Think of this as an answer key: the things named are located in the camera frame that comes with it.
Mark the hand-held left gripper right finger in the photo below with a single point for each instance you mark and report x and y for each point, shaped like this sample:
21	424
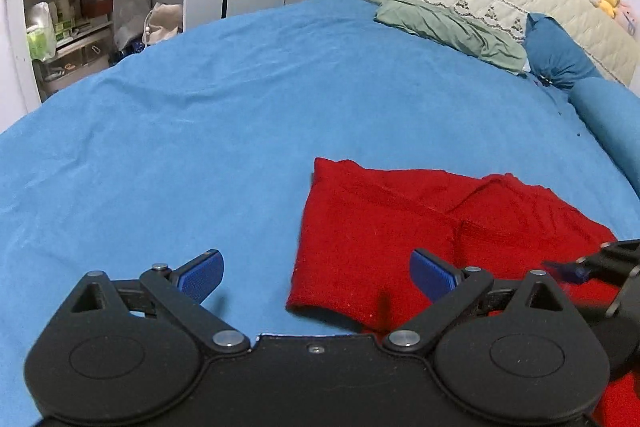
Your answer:
431	276

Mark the dark red box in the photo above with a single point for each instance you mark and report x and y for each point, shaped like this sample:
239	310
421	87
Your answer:
98	8

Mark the green plastic bag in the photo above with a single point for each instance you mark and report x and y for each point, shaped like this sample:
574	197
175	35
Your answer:
41	36

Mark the green pillow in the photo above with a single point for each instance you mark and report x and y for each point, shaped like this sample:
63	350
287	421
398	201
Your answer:
450	29

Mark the clear plastic bag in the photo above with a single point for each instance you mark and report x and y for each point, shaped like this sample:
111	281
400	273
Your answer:
129	23

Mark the blue bolster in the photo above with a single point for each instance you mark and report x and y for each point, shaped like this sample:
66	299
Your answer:
612	117

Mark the blue pillow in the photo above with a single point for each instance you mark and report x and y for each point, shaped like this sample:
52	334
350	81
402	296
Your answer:
555	52

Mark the white cloth bag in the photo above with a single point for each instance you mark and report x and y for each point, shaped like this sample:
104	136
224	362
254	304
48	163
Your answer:
162	24

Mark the white bottle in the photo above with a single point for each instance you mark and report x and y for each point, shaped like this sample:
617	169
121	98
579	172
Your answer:
62	3

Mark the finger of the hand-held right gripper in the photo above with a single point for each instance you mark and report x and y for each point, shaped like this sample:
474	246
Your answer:
570	271
620	302

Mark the red knit sweater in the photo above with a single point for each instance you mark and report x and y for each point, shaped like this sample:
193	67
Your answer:
375	232

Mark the clear storage drawer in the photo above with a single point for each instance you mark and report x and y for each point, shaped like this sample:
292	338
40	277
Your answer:
75	59

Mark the blue bed sheet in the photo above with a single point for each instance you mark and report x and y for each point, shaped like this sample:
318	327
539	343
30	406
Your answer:
165	147

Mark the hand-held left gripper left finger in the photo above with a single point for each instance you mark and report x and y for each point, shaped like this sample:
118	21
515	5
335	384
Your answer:
202	278

